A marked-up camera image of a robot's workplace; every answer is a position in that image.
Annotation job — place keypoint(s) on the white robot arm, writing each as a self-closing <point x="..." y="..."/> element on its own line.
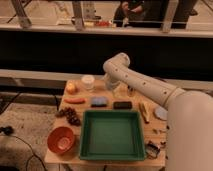
<point x="189" y="129"/>

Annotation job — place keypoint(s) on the blue sponge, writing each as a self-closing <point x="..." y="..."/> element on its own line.
<point x="99" y="101"/>

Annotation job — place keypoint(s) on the black rectangular block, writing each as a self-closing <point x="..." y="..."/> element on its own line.
<point x="122" y="105"/>

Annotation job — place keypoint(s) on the dark grape bunch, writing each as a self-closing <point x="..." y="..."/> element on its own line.
<point x="70" y="114"/>

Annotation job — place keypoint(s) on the person in dark clothes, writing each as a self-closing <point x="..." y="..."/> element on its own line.
<point x="150" y="13"/>

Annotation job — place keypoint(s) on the orange bowl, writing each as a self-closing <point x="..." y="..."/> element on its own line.
<point x="61" y="140"/>

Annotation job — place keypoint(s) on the small metal cup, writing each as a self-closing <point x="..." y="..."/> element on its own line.
<point x="130" y="91"/>

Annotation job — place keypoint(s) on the wooden table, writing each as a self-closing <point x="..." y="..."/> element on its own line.
<point x="119" y="94"/>

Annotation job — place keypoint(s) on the yellow banana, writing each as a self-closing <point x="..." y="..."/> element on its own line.
<point x="144" y="112"/>

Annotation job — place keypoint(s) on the white lidded container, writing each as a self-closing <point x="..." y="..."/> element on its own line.
<point x="88" y="82"/>

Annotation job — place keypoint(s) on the green plastic tray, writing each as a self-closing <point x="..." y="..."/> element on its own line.
<point x="113" y="135"/>

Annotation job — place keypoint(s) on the orange carrot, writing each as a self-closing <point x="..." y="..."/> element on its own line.
<point x="74" y="100"/>

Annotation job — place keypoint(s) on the yellow red apple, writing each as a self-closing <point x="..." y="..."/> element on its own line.
<point x="71" y="88"/>

